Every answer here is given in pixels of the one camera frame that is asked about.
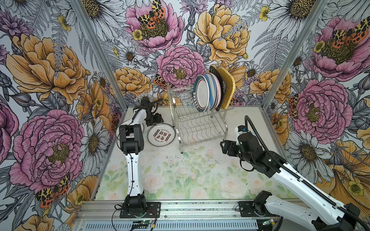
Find black floral square plate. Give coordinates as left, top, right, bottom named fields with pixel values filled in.
left=210, top=65, right=226, bottom=112

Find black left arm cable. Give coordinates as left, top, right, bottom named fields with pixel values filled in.
left=114, top=98, right=164, bottom=203

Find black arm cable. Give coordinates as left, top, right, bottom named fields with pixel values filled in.
left=114, top=98, right=164, bottom=203
left=244, top=115, right=370, bottom=231

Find blue white striped plate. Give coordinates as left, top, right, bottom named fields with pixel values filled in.
left=204, top=73, right=218, bottom=111

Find chrome two-tier dish rack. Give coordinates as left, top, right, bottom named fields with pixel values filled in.
left=166, top=83, right=233, bottom=153

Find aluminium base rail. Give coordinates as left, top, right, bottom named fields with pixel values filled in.
left=73, top=200, right=283, bottom=231

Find pink round plate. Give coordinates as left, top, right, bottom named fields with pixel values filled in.
left=216, top=75, right=223, bottom=111

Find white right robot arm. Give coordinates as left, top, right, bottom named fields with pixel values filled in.
left=220, top=131, right=370, bottom=231

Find white plate orange sunburst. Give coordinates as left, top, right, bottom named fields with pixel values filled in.
left=213, top=74, right=221, bottom=109

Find white plate red characters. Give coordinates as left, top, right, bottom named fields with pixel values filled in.
left=147, top=123, right=176, bottom=147

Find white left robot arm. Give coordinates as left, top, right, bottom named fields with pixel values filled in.
left=116, top=99, right=163, bottom=216

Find yellow woven square plate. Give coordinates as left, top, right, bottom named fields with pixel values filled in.
left=217, top=67, right=236, bottom=110

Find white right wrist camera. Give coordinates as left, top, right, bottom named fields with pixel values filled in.
left=235, top=125, right=248, bottom=145

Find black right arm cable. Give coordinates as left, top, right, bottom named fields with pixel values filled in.
left=244, top=115, right=370, bottom=231

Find white plate green red band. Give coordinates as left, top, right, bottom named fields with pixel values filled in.
left=193, top=75, right=210, bottom=112

